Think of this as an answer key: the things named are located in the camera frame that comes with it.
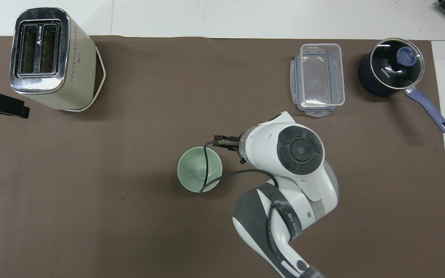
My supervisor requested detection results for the green bowl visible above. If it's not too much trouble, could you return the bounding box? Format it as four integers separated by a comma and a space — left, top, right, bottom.
177, 147, 223, 193

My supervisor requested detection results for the clear container lid blue seal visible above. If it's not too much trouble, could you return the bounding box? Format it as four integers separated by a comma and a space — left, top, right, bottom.
290, 54, 341, 118

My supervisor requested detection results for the clear plastic container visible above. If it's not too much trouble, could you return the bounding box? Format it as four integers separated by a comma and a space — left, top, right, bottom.
300, 43, 346, 107

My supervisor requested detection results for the dark blue saucepan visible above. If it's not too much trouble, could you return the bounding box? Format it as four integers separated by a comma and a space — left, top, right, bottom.
358, 38, 445, 134

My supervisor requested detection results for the cream and chrome toaster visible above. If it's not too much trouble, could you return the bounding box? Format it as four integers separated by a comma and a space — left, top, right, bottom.
9, 7, 107, 112

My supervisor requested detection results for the glass pot lid blue knob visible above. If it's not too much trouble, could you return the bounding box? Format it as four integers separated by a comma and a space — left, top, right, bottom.
370, 38, 425, 91

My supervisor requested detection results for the black cable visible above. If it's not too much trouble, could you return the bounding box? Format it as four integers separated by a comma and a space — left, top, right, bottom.
199, 135, 279, 194

